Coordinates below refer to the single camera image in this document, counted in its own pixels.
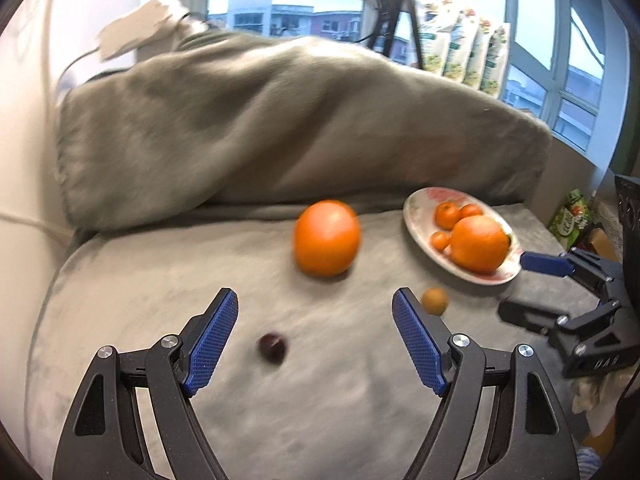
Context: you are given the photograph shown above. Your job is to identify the tiny orange kumquat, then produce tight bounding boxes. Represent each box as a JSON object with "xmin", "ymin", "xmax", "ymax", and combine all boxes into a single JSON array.
[{"xmin": 430, "ymin": 231, "xmax": 451, "ymax": 252}]

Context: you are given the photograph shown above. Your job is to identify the small orange with stem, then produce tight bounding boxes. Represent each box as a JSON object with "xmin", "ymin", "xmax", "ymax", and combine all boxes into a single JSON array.
[{"xmin": 460, "ymin": 204, "xmax": 484, "ymax": 219}]

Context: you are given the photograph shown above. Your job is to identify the medium tangerine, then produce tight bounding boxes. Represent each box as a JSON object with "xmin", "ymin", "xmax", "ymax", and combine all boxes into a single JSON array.
[{"xmin": 434, "ymin": 202, "xmax": 461, "ymax": 231}]

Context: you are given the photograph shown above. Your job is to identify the right gloved hand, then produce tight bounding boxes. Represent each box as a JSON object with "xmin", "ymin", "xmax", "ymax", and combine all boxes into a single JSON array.
[{"xmin": 572, "ymin": 368, "xmax": 634, "ymax": 437}]

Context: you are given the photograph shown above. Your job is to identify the green carton box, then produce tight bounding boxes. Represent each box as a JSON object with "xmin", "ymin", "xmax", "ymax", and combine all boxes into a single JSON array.
[{"xmin": 548, "ymin": 188, "xmax": 593, "ymax": 249}]

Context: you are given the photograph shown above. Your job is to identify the large orange on plate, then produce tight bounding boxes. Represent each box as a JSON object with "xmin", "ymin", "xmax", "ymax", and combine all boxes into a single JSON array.
[{"xmin": 449, "ymin": 216, "xmax": 511, "ymax": 275}]

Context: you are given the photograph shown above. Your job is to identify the brown longan right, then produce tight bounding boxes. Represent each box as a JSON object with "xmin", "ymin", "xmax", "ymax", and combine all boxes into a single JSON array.
[{"xmin": 420, "ymin": 287, "xmax": 449, "ymax": 316}]

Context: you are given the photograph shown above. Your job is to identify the dark plum left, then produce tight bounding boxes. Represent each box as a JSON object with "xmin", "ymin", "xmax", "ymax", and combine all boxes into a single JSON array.
[{"xmin": 257, "ymin": 333, "xmax": 288, "ymax": 366}]

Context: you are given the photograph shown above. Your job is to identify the white floral plate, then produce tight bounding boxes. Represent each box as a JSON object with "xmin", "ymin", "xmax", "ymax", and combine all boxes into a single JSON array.
[{"xmin": 402, "ymin": 186, "xmax": 523, "ymax": 286}]

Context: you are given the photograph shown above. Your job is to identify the large orange on sofa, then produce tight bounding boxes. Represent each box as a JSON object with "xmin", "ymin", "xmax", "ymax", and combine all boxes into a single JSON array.
[{"xmin": 293, "ymin": 200, "xmax": 361, "ymax": 278}]

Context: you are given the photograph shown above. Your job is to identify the floral package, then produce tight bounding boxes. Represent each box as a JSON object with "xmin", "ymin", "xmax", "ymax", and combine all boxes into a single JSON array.
[
  {"xmin": 462, "ymin": 18, "xmax": 494, "ymax": 90},
  {"xmin": 419, "ymin": 0, "xmax": 459, "ymax": 76},
  {"xmin": 480, "ymin": 23, "xmax": 511, "ymax": 99},
  {"xmin": 442, "ymin": 8, "xmax": 478, "ymax": 82}
]

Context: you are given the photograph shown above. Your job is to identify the grey blanket on backrest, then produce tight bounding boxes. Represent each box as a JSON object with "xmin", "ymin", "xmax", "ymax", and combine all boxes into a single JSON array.
[{"xmin": 56, "ymin": 32, "xmax": 552, "ymax": 231}]

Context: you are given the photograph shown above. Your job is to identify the white power strip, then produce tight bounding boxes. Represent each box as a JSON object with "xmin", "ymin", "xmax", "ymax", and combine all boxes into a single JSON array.
[{"xmin": 98, "ymin": 0, "xmax": 189, "ymax": 62}]

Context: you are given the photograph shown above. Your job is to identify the black camera tripod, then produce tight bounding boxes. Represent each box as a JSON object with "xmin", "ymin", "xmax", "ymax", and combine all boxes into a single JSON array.
[{"xmin": 359, "ymin": 0, "xmax": 424, "ymax": 70}]

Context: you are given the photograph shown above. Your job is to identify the white power cable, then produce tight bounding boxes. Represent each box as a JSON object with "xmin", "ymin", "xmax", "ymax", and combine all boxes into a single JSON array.
[{"xmin": 46, "ymin": 46, "xmax": 104, "ymax": 97}]

